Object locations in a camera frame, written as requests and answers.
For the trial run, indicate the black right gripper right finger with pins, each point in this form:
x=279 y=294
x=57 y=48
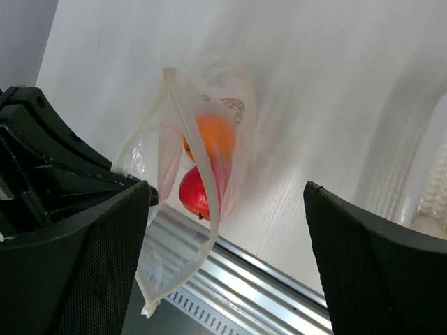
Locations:
x=377 y=276

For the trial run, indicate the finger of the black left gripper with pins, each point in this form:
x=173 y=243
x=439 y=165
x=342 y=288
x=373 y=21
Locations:
x=51 y=179

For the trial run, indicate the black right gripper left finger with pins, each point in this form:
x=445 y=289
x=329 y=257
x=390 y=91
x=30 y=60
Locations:
x=76 y=276

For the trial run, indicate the red toy tomato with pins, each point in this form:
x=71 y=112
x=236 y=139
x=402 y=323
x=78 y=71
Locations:
x=192 y=193

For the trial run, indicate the clear zip top bag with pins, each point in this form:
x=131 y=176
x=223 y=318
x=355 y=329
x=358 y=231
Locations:
x=193 y=146

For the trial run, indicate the orange toy orange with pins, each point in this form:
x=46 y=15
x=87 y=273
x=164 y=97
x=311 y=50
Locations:
x=218 y=135

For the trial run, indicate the white perforated plastic basket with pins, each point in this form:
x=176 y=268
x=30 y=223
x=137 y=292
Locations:
x=430 y=216

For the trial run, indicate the silver aluminium front rail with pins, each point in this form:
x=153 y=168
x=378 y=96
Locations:
x=219 y=288

